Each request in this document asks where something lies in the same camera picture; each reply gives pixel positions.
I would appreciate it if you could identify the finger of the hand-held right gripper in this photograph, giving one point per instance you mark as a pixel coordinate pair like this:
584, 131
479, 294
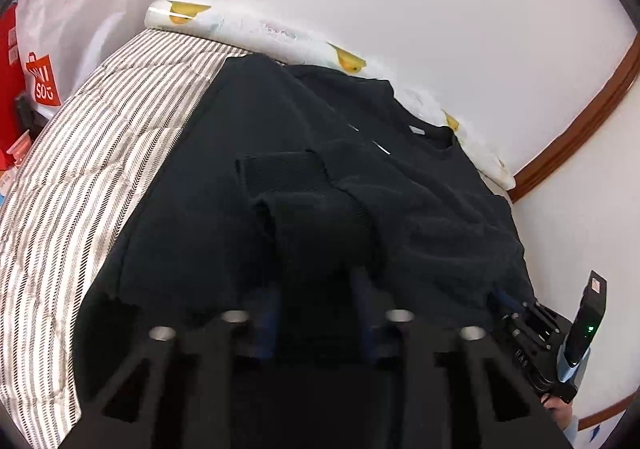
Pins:
505, 304

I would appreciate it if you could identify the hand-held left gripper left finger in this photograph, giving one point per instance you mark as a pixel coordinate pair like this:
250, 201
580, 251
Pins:
262, 316

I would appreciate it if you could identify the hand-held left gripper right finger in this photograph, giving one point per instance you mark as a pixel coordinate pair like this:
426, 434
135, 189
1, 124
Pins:
364, 301

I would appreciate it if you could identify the black sweatshirt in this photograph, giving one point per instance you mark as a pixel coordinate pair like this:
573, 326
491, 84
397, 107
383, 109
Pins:
320, 199

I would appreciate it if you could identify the person's right forearm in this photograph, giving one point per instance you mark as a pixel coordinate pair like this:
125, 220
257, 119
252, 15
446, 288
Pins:
572, 431

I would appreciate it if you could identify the person's right hand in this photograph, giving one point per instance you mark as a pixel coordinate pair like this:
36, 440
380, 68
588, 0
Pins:
559, 413

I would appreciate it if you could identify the brown wooden baseboard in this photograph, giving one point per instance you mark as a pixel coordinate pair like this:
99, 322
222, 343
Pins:
607, 411

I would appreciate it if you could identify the grey striped blanket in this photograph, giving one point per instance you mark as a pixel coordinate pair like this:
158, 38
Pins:
100, 149

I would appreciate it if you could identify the white roll with yellow print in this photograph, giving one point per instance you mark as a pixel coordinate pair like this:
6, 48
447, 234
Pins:
300, 41

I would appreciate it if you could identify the pink small container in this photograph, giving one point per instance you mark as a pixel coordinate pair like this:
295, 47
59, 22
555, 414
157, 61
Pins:
17, 151

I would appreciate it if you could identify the red paper bag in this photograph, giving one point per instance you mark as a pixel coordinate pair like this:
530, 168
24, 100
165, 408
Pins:
6, 94

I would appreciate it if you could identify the white plastic shopping bag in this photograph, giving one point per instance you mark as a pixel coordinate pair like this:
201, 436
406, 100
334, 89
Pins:
60, 29

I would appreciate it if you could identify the brown wooden door frame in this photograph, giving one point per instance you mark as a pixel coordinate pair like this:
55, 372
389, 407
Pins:
585, 129

